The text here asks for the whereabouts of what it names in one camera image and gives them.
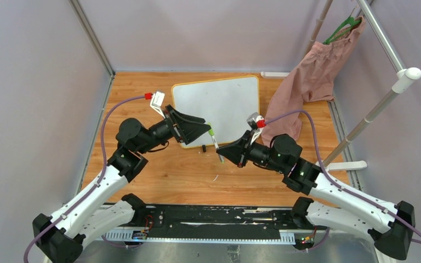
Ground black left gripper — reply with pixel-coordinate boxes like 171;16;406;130
137;105;211;155

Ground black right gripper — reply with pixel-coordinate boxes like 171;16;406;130
217;130;286;174

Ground white green marker pen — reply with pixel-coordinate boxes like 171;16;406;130
208;128;224;163

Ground yellow-framed whiteboard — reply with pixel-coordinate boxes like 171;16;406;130
171;75;260;146

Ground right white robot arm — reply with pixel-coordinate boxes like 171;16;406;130
217;130;416;260

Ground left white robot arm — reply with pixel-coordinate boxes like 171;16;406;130
32;105;211;262

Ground pink cloth shorts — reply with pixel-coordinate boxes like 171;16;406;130
261;16;367;148

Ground green clothes hanger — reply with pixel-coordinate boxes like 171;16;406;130
322;16;362;45

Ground white metal clothes rack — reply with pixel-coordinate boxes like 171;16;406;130
260;0;421;172

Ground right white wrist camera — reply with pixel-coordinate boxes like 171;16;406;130
247;112;266;143

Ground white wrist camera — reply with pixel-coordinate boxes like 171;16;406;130
247;112;266;143
150;90;165;118

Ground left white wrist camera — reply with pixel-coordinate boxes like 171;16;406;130
150;90;165;118

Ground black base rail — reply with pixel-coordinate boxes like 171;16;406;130
98;204;326;248

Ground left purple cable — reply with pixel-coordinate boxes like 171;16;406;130
23;92;153;263

